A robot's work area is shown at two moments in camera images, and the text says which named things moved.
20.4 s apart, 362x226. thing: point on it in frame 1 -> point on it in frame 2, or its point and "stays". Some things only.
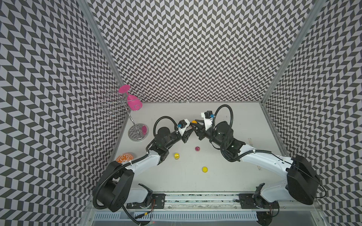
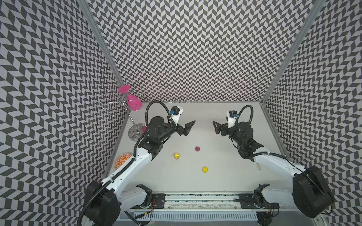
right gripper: (200, 132) -> (224, 127)
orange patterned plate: (124, 157) stays
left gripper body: (182, 135) -> (178, 129)
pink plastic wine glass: (134, 104) stays
